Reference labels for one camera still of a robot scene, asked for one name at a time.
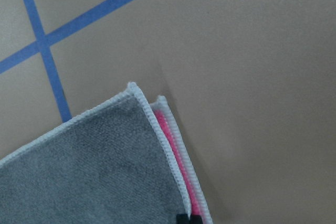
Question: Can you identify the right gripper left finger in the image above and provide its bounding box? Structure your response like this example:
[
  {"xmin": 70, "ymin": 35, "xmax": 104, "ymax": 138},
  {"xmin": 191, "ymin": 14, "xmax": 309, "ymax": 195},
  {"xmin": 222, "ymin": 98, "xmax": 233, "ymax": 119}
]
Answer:
[{"xmin": 176, "ymin": 214, "xmax": 190, "ymax": 224}]

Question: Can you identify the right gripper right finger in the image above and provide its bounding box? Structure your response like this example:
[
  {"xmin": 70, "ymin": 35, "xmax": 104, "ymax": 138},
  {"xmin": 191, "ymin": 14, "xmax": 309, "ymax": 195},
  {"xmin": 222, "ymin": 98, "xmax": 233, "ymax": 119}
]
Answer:
[{"xmin": 190, "ymin": 215, "xmax": 203, "ymax": 224}]

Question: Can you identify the pink towel grey edge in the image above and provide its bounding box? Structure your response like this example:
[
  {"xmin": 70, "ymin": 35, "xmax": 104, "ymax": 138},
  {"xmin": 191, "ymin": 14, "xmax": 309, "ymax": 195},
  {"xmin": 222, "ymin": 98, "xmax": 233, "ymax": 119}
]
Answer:
[{"xmin": 1, "ymin": 82, "xmax": 213, "ymax": 223}]

